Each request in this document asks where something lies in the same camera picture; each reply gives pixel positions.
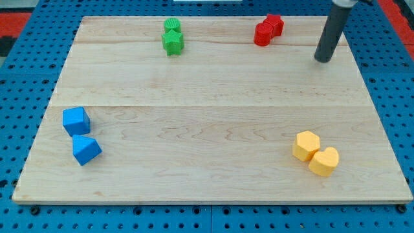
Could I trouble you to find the green star block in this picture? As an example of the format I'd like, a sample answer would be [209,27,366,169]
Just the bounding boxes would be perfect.
[162,30,184,56]

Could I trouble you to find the red star block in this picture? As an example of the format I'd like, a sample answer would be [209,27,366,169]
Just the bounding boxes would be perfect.
[263,14,284,38]

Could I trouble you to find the light wooden board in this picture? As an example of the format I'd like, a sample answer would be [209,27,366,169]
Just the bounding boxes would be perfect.
[12,16,413,205]

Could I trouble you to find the green cylinder block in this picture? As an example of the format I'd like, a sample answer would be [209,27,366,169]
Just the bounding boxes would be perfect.
[163,17,181,33]

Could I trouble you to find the red cylinder block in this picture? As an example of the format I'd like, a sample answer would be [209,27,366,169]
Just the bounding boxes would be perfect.
[254,22,273,47]

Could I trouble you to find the yellow hexagon block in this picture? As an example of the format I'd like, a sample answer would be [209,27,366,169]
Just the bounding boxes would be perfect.
[292,131,320,162]

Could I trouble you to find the yellow heart block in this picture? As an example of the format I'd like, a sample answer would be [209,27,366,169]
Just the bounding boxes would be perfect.
[308,147,340,177]

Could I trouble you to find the blue triangular prism block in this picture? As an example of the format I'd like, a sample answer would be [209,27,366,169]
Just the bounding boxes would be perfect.
[72,135,102,166]

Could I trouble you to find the blue cube block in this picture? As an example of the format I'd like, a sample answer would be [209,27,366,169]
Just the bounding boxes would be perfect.
[62,107,91,137]

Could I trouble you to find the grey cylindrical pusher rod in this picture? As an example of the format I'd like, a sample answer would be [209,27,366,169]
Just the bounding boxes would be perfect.
[314,0,358,63]

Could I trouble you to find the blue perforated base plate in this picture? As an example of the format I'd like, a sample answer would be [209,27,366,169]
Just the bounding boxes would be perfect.
[1,1,413,232]

